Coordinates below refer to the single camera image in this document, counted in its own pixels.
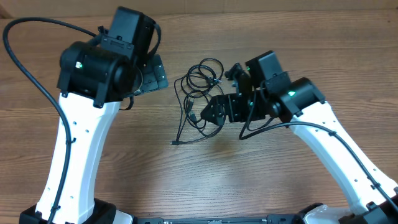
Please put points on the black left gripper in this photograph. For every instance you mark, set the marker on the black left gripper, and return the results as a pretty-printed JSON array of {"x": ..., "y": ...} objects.
[{"x": 152, "y": 75}]

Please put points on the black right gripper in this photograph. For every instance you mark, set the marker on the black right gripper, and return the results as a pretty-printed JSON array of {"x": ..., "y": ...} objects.
[{"x": 231, "y": 106}]

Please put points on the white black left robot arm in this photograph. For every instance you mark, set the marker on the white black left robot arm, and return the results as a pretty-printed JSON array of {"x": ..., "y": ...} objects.
[{"x": 93, "y": 82}]

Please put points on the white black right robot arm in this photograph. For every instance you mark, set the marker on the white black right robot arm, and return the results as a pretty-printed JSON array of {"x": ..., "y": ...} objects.
[{"x": 266, "y": 90}]

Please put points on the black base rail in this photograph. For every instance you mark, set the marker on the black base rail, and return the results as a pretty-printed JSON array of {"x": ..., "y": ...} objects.
[{"x": 268, "y": 219}]

